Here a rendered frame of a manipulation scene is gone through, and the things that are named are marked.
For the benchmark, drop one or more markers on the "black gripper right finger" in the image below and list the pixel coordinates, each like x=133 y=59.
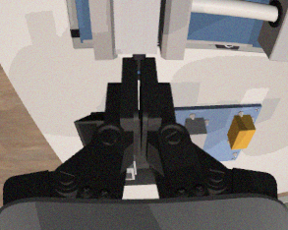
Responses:
x=189 y=171

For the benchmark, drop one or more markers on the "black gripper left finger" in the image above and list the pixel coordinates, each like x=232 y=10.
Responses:
x=93 y=172

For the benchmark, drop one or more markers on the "yellow rectangular block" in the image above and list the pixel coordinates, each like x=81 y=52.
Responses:
x=241 y=131

